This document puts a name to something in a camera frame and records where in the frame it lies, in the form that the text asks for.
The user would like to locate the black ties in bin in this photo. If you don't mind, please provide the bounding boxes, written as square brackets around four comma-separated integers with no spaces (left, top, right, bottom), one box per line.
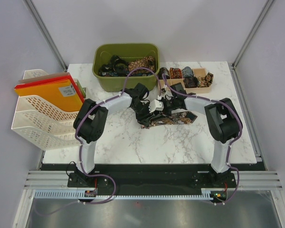
[98,55,130,77]

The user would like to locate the brown patterned tie in bin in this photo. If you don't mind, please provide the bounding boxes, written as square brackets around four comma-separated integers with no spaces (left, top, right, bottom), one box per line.
[128,56,156,73]

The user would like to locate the purple cable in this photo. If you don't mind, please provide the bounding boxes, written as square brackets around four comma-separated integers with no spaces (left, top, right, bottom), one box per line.
[34,67,162,216]
[161,74,243,206]

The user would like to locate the wooden compartment tray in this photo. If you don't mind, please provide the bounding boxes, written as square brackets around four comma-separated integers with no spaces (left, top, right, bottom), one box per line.
[160,68,211,94]

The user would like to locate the white slotted cable duct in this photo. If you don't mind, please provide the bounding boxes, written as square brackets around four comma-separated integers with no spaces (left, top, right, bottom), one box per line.
[34,189,226,200]

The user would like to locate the brown patterned loose tie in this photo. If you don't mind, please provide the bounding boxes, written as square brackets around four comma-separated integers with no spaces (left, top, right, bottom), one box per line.
[197,72,214,87]

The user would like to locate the left aluminium corner post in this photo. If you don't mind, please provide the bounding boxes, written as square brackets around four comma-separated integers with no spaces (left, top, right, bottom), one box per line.
[23,0,68,72]

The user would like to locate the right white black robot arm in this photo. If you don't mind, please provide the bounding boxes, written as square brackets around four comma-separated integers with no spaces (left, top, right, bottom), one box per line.
[158,83,243,187]

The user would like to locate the aluminium rail frame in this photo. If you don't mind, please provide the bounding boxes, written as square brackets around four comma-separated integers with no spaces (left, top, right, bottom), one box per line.
[24,171,283,190]

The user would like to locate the red patterned rolled tie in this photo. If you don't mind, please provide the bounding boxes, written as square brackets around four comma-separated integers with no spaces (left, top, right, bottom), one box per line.
[169,67,183,79]

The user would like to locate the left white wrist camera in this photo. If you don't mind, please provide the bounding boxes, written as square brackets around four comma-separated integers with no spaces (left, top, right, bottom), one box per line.
[149,95,164,113]

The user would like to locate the red folder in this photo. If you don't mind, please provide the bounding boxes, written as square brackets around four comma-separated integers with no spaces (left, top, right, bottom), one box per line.
[14,73,84,99]

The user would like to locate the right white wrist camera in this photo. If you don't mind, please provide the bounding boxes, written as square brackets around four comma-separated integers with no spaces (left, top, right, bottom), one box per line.
[161,88,171,98]

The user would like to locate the right aluminium corner post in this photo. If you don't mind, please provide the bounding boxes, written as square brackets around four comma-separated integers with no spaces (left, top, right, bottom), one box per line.
[231,0,275,70]

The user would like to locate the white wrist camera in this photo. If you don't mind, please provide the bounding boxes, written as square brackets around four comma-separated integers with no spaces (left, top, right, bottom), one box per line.
[161,88,171,98]
[149,95,164,113]

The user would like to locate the orange folder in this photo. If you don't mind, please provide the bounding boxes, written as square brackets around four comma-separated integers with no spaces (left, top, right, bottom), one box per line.
[14,79,84,112]

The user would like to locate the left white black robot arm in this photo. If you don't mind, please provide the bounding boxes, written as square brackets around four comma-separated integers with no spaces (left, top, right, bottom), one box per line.
[73,83,149,187]

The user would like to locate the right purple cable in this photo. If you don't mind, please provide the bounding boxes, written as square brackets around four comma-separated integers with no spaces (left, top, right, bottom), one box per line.
[161,74,243,206]

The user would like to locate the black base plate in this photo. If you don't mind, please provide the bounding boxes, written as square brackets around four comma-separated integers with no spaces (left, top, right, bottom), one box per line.
[67,164,237,195]

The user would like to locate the black rolled tie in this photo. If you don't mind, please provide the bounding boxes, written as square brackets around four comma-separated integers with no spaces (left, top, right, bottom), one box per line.
[158,67,170,80]

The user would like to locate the aluminium corner post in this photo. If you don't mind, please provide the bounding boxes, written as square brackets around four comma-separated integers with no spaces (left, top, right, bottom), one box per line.
[231,0,275,70]
[23,0,68,72]

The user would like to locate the brown cat pattern tie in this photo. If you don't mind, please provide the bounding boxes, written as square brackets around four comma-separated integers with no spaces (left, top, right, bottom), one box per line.
[138,111,197,129]

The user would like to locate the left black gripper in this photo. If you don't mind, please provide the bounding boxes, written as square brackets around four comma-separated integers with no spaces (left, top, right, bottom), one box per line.
[131,103,155,128]

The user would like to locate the grey blue rolled tie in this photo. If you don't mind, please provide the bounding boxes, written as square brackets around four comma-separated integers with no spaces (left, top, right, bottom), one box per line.
[182,66,194,78]

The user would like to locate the dark patterned rolled tie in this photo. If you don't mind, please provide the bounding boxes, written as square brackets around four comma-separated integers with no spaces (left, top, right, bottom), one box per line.
[183,76,198,88]

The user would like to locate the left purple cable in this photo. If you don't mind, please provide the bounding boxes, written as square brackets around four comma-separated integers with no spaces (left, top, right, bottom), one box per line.
[34,67,162,216]

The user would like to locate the olive green plastic bin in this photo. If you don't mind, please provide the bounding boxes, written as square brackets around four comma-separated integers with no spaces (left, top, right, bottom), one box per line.
[93,43,160,92]

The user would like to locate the white plastic file rack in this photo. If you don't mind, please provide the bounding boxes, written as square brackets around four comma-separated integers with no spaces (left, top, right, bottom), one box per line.
[11,69,86,151]

